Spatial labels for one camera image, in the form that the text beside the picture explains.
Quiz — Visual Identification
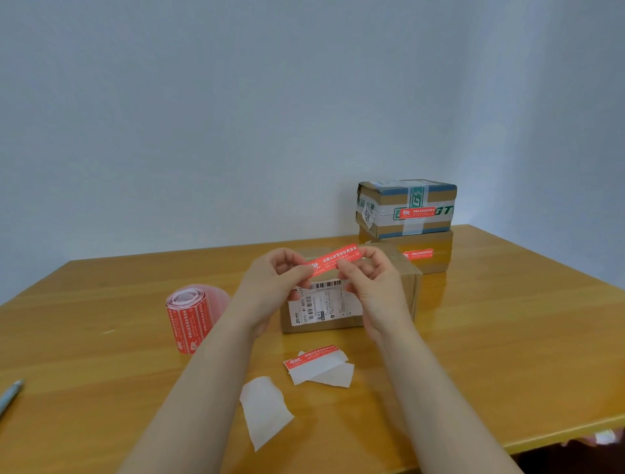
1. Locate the roll of red stickers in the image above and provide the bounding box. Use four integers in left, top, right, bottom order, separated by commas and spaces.
165, 284, 231, 356

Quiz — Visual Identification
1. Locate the person's left hand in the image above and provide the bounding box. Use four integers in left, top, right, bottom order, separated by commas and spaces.
227, 247, 316, 341

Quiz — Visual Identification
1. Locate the cardboard box with torn tape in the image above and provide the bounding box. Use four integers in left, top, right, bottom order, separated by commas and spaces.
359, 227, 454, 275

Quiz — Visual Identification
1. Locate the wide cardboard box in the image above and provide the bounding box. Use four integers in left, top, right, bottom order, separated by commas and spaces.
279, 242, 423, 335

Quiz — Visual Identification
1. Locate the person's left forearm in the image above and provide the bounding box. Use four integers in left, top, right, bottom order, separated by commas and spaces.
117, 317, 260, 474

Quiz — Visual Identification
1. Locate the box with green GT tape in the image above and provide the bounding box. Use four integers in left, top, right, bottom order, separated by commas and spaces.
355, 179, 458, 240

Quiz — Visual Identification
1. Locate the light blue pen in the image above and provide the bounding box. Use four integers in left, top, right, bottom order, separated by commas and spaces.
0, 380, 25, 419

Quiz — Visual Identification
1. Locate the person's right hand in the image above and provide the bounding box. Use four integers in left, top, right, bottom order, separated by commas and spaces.
337, 245, 416, 345

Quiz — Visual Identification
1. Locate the person's right forearm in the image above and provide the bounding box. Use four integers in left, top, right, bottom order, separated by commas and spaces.
378, 324, 523, 474

